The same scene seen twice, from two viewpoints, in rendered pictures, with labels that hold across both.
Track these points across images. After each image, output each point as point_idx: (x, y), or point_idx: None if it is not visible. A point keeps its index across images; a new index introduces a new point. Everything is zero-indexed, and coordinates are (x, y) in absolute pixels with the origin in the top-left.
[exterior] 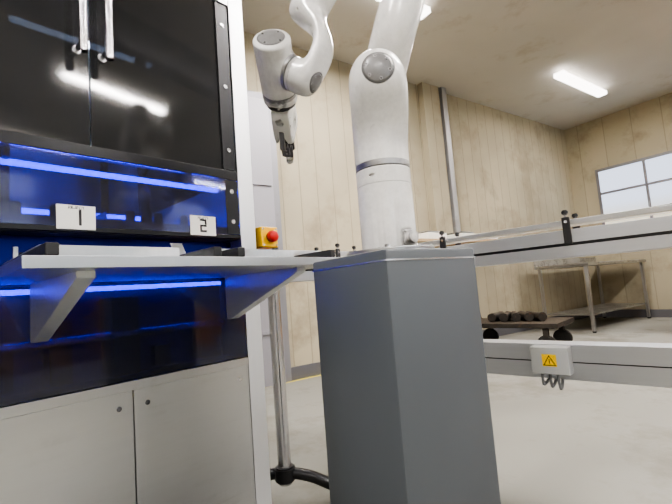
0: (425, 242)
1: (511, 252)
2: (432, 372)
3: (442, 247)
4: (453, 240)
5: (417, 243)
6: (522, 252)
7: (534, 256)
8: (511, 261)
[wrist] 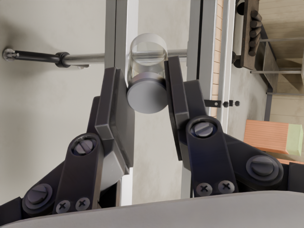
0: (223, 74)
1: (191, 176)
2: None
3: (208, 103)
4: (218, 113)
5: (224, 63)
6: (189, 187)
7: (183, 196)
8: (182, 173)
